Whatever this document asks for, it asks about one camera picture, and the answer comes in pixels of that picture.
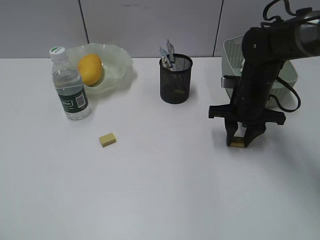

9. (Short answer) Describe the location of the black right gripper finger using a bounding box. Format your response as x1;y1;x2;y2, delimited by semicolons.
224;119;238;147
244;124;266;148

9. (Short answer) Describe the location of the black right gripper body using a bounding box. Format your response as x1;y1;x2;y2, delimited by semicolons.
208;94;286;132

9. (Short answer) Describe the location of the yellow eraser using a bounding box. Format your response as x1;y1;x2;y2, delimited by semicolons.
230;136;245;148
174;89;185;95
99;132;117;148

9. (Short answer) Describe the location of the grey grip pen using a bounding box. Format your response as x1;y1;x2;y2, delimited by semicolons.
166;39;176;72

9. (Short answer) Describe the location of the blue grip pen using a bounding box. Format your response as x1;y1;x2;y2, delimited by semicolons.
159;46;173;72

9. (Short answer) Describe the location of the yellow mango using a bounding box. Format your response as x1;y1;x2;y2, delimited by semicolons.
77;53;103;86

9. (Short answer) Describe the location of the clear water bottle green label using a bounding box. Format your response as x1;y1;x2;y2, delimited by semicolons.
49;46;92;120

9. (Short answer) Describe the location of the white waste paper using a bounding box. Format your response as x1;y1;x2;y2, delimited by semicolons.
240;59;245;74

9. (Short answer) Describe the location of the beige grip pen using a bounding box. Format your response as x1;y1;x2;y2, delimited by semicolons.
161;56;168;69

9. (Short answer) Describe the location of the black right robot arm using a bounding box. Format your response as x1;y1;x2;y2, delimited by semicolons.
208;7;320;148

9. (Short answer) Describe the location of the green plastic woven basket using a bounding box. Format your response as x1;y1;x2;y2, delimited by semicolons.
221;36;298;102

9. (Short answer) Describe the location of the black mesh pen holder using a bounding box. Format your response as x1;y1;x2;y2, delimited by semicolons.
159;53;193;105

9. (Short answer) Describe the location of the yellow eraser behind bottle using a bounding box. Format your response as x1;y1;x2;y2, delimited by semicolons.
99;132;117;148

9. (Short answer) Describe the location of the green wavy glass plate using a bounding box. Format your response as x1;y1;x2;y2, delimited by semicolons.
67;43;133;94

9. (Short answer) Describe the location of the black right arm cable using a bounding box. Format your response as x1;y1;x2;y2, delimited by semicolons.
268;77;300;113

